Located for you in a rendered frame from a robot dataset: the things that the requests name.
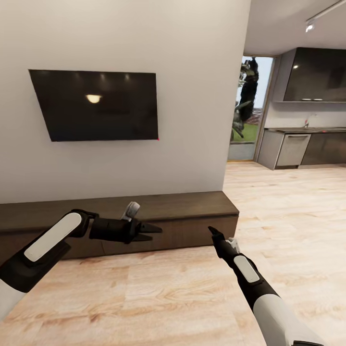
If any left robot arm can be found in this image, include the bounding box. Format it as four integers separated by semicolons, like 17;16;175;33
0;201;163;321

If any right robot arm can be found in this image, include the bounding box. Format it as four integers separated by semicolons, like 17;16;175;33
208;226;328;346

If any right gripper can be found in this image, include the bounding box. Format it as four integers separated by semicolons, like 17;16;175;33
208;226;232;258

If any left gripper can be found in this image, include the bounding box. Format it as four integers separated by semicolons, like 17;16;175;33
104;218;163;245

